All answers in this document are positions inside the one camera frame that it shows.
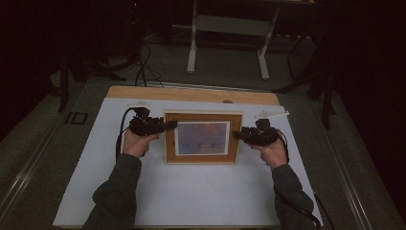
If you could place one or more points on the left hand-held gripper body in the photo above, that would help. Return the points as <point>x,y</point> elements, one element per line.
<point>145,126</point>

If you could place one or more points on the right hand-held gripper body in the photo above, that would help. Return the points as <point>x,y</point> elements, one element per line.
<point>260,135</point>

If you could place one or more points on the wooden picture frame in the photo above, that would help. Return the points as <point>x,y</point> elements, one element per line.
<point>202,137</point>

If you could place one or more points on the person's left hand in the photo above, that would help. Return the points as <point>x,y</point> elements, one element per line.
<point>135,145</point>

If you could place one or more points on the person's right hand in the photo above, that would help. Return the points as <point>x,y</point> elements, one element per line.
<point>274,155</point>

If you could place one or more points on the white paper strip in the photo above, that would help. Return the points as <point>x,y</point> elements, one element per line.
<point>281,114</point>

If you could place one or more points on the white table cover sheet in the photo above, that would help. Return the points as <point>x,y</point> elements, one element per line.
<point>191,191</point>

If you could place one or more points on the black metal stand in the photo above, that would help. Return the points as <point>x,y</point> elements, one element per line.
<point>328,105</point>
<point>63,89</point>

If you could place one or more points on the white metal desk frame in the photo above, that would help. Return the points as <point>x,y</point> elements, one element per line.
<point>191,48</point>

